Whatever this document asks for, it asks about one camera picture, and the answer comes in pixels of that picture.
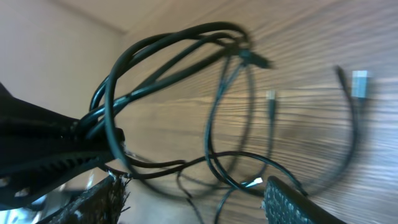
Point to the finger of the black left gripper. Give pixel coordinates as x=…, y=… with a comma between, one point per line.
x=40, y=151

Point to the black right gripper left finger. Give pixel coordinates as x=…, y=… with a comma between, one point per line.
x=101, y=204

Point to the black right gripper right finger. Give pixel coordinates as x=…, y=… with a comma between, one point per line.
x=284, y=205

